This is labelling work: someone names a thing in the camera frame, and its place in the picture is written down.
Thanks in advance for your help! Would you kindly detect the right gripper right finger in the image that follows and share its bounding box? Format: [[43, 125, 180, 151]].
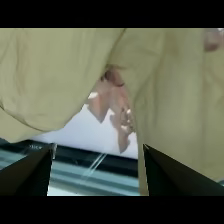
[[142, 143, 224, 197]]

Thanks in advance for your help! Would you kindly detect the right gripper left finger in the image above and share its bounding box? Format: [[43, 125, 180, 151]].
[[0, 143, 55, 197]]

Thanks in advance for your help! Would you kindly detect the beige shirt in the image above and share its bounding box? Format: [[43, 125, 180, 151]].
[[0, 28, 224, 197]]

